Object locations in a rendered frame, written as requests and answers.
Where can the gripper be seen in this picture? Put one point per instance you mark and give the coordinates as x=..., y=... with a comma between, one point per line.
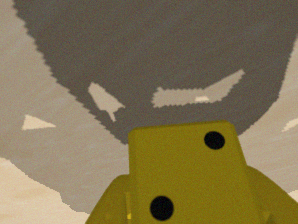
x=277, y=206

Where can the yellow die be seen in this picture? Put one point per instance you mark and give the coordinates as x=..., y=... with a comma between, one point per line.
x=190, y=173

